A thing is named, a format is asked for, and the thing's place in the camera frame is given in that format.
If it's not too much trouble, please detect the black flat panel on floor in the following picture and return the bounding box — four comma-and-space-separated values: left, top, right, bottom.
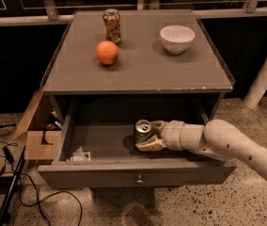
0, 149, 25, 226

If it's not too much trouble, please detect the metal window railing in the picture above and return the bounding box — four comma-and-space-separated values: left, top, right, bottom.
0, 0, 267, 28

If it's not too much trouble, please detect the brown cardboard box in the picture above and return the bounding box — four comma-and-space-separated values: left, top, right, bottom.
12, 89, 61, 160

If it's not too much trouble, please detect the black cable on floor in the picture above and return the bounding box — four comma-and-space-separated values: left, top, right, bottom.
0, 139, 84, 226

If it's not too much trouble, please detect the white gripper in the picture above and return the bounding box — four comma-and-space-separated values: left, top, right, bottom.
135, 121, 185, 152

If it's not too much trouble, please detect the gold soda can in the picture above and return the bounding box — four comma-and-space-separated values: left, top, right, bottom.
102, 8, 121, 44

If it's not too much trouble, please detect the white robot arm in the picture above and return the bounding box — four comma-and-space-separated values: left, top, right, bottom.
134, 120, 267, 181

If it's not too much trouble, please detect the white ceramic bowl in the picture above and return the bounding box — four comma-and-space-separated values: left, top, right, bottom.
160, 25, 196, 55

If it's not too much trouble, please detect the orange fruit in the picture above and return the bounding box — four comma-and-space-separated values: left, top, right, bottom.
96, 40, 118, 65

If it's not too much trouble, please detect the grey cabinet with glass top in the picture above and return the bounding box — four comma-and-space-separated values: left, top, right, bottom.
40, 8, 236, 124

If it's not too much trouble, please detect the green soda can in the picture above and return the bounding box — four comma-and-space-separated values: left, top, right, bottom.
134, 120, 152, 144

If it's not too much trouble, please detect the white paper scrap in drawer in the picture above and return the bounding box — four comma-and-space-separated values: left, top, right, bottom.
71, 147, 90, 161

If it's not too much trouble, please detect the round metal drawer knob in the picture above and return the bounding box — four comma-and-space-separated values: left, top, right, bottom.
136, 175, 144, 186

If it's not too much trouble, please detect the open grey top drawer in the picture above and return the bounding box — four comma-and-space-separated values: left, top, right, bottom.
37, 97, 238, 190

